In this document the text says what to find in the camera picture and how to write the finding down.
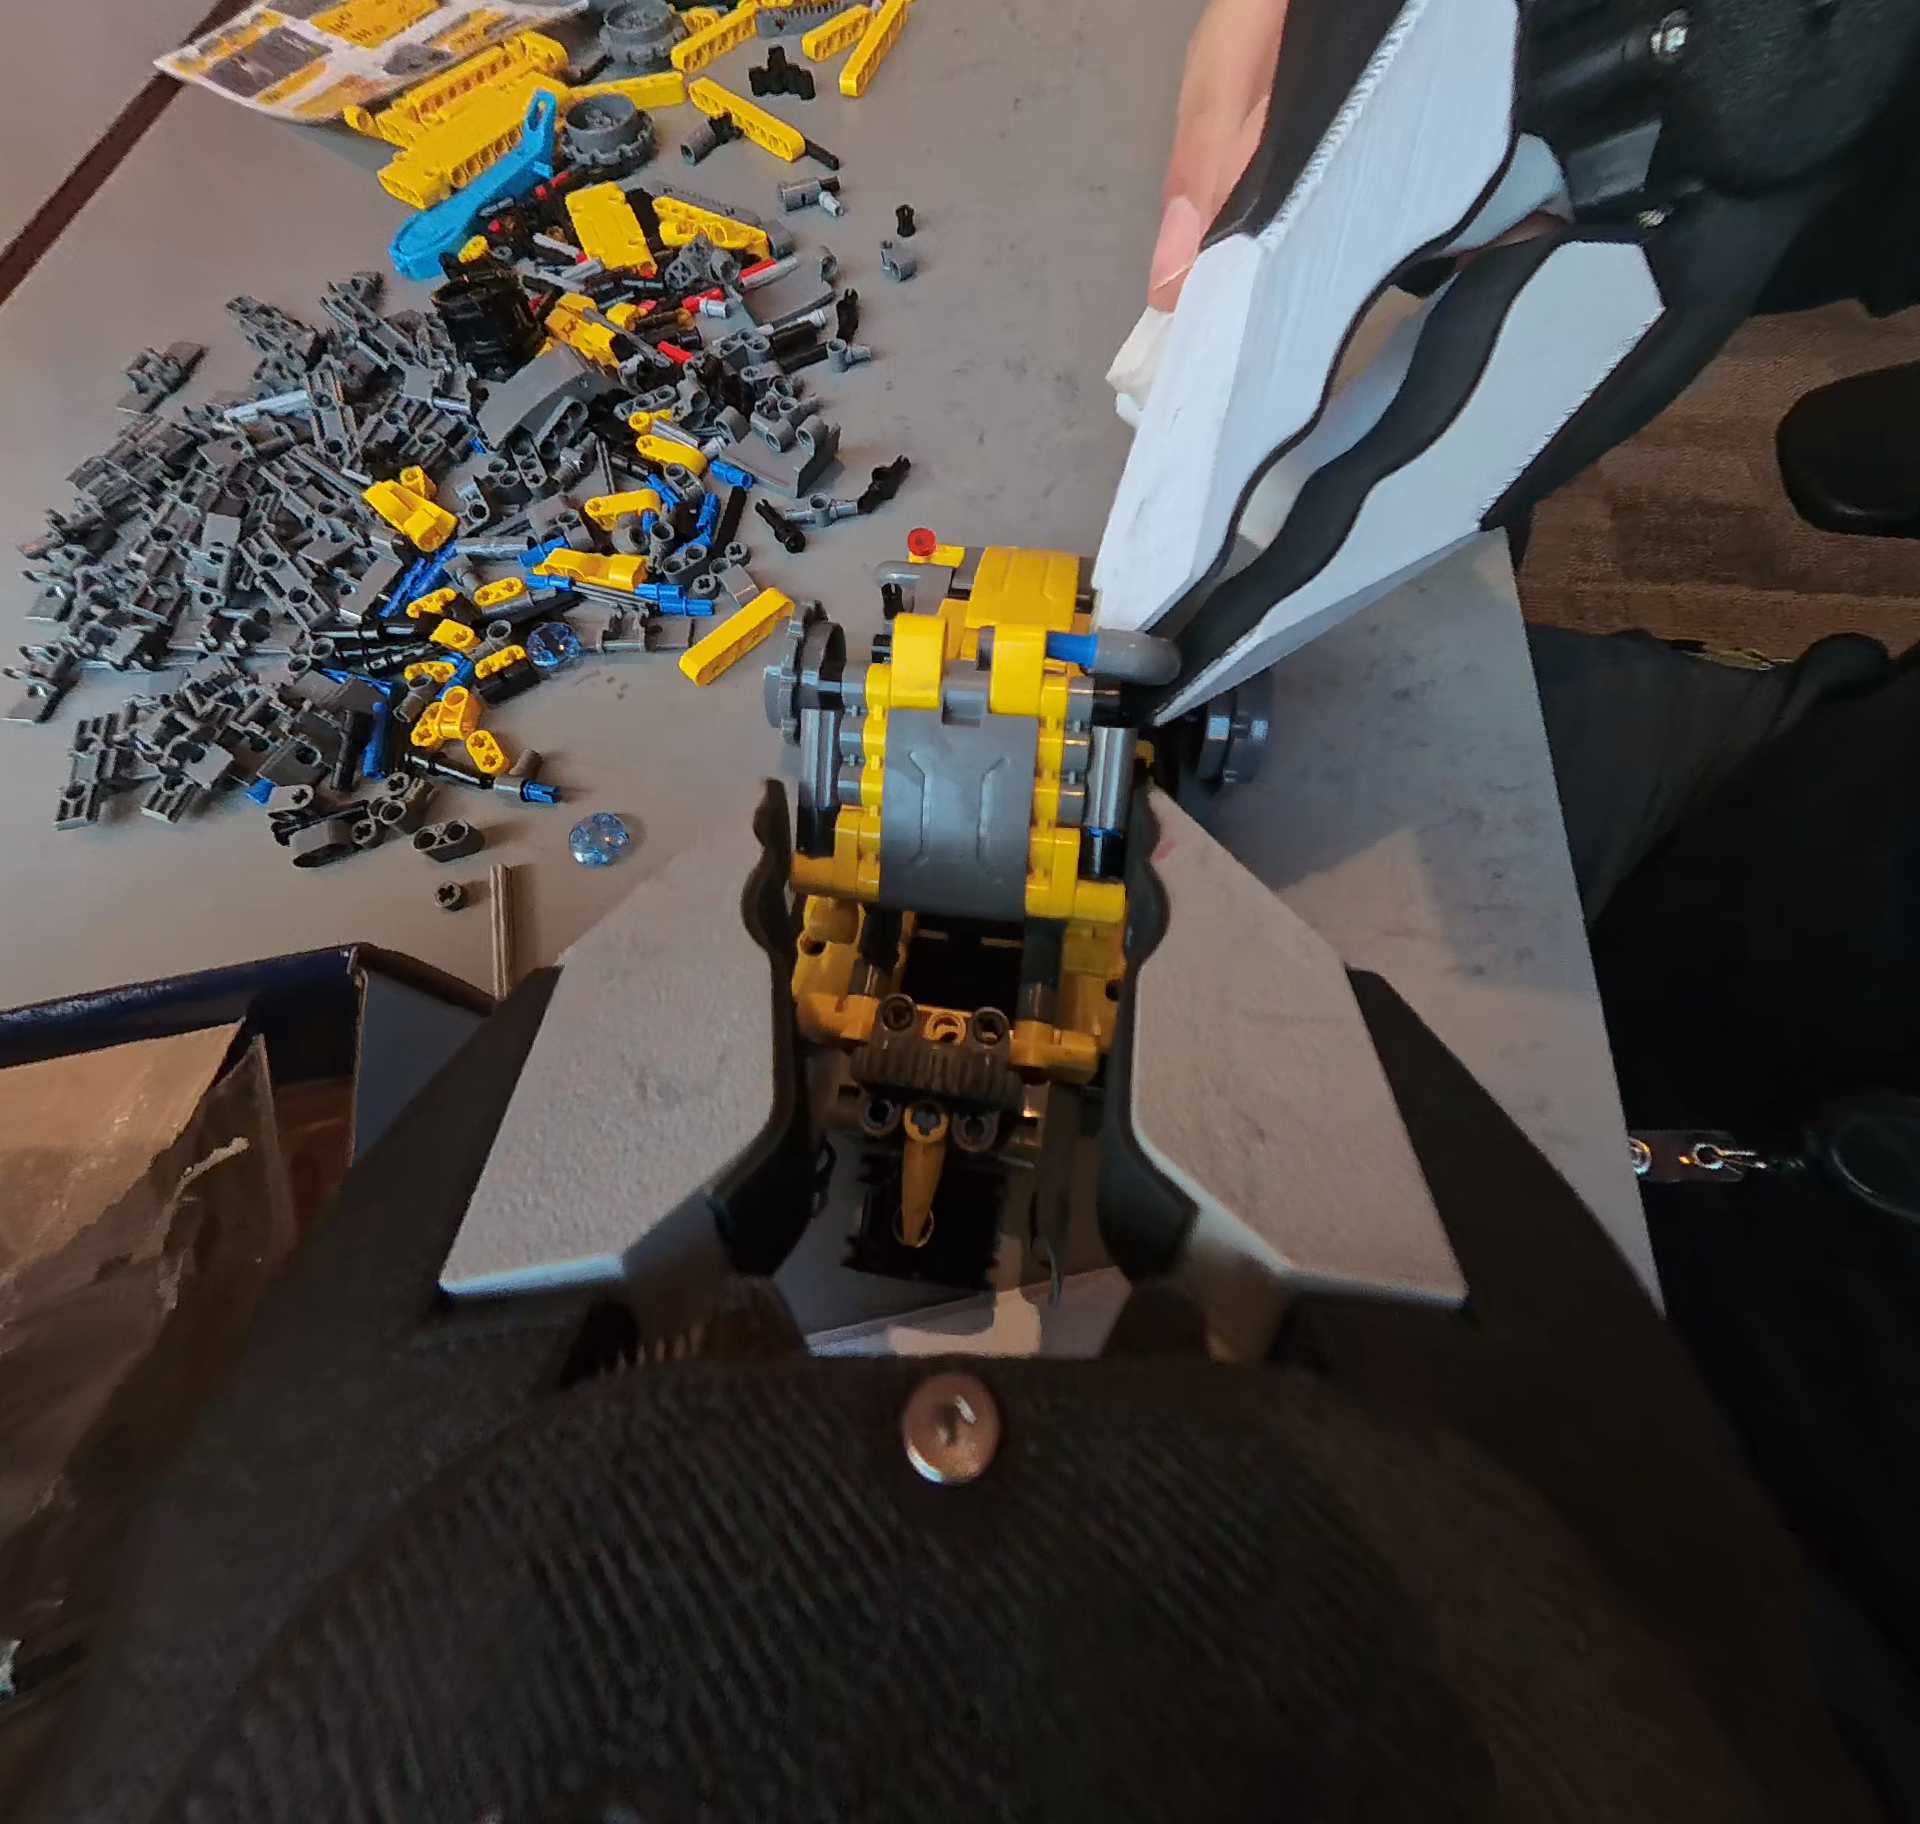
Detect person's right hand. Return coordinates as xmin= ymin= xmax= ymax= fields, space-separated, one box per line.
xmin=1151 ymin=0 xmax=1321 ymax=304

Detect short yellow beam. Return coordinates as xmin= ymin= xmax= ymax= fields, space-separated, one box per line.
xmin=679 ymin=585 xmax=796 ymax=686

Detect yellow sticker sheet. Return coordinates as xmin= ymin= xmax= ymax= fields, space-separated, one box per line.
xmin=152 ymin=0 xmax=574 ymax=127

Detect yellow building-block toy vehicle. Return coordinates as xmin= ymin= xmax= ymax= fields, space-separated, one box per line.
xmin=761 ymin=542 xmax=1277 ymax=1286

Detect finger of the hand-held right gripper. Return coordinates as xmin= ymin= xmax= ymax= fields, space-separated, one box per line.
xmin=1093 ymin=0 xmax=1533 ymax=641
xmin=1151 ymin=238 xmax=1667 ymax=725

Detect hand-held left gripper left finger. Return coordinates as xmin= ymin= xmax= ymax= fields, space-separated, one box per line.
xmin=438 ymin=779 xmax=820 ymax=1308

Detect blue curved building piece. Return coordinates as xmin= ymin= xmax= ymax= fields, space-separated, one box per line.
xmin=389 ymin=87 xmax=565 ymax=280

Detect pile of small connector pieces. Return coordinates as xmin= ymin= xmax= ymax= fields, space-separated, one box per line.
xmin=0 ymin=265 xmax=916 ymax=879

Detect person's legs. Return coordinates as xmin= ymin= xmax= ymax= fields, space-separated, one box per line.
xmin=1529 ymin=622 xmax=1920 ymax=1824

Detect blue cardboard kit box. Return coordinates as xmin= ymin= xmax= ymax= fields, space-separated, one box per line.
xmin=0 ymin=940 xmax=506 ymax=1708

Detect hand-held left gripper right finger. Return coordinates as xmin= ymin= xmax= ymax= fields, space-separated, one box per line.
xmin=1100 ymin=786 xmax=1470 ymax=1353

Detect clear plastic bag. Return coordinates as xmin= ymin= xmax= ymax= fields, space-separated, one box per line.
xmin=0 ymin=1015 xmax=301 ymax=1676

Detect black badge reel with clip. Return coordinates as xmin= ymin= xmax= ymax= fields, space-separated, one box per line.
xmin=1626 ymin=1095 xmax=1920 ymax=1231

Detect group of long yellow beams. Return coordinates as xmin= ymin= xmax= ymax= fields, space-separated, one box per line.
xmin=343 ymin=0 xmax=918 ymax=280

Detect black chair base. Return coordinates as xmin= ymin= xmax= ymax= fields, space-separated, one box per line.
xmin=1777 ymin=363 xmax=1920 ymax=540

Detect grey desk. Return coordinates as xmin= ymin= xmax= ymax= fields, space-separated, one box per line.
xmin=0 ymin=0 xmax=1667 ymax=1344

